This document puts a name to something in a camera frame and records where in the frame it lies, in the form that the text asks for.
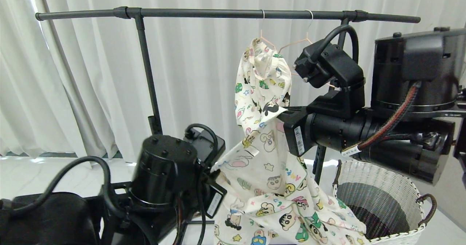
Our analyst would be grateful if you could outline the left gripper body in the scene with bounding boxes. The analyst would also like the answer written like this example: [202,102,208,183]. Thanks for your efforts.
[198,170,228,220]

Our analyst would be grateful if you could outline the white laundry basket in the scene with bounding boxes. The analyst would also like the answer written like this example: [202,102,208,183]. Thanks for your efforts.
[332,159,437,245]

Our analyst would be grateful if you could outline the pink clothes hanger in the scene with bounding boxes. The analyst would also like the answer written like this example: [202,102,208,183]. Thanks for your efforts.
[279,9,337,90]
[258,9,278,51]

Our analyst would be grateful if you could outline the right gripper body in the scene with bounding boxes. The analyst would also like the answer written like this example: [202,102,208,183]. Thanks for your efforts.
[277,106,372,156]

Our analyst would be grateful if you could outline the black clothes rack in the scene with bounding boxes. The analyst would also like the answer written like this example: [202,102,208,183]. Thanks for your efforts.
[35,7,421,187]

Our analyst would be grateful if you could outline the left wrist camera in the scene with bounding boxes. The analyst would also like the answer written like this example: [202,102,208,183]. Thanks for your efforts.
[184,127,226,165]

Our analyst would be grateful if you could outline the white curtain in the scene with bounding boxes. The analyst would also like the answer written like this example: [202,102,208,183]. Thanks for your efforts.
[0,0,466,163]

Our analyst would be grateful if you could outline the cream printed garment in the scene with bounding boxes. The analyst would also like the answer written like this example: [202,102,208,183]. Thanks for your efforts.
[235,37,292,131]
[211,108,370,245]

